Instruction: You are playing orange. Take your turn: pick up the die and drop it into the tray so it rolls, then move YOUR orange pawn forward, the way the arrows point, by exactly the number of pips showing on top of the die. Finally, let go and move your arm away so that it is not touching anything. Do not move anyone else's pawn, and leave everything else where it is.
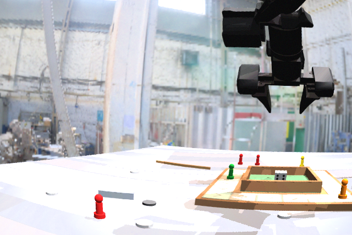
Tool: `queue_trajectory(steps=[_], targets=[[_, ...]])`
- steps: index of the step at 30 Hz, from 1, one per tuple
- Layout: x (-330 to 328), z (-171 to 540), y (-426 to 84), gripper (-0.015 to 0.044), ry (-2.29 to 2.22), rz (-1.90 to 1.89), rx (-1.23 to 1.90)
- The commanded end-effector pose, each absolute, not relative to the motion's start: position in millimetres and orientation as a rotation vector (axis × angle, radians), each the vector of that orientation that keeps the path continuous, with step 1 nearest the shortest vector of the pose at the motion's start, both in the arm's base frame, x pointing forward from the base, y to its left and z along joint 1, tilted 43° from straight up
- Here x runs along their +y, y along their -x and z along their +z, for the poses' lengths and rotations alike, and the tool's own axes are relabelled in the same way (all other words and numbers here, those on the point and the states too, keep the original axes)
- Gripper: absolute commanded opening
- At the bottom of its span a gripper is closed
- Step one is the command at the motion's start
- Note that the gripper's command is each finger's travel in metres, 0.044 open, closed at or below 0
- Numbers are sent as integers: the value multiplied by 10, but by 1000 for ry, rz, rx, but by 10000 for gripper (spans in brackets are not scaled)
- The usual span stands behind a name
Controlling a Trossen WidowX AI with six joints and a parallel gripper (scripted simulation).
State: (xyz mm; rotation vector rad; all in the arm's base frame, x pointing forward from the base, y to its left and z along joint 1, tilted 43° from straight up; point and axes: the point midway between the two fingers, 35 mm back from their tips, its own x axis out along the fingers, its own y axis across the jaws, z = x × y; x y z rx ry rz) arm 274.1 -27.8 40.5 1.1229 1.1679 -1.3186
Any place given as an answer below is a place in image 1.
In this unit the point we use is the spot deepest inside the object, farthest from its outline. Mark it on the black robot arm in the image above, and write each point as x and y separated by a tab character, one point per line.
245	27

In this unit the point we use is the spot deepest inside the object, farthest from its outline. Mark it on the dark grey flat disc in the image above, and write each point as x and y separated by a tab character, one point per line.
149	202

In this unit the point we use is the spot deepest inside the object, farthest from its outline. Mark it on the orange pawn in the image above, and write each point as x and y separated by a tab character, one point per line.
343	194

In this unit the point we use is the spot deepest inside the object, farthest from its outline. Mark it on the white die with black pips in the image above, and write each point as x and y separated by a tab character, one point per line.
280	175

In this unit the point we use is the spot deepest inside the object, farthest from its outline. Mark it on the green pawn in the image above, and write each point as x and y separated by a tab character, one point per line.
230	174

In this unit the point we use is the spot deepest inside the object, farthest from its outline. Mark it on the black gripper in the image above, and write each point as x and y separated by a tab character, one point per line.
286	71

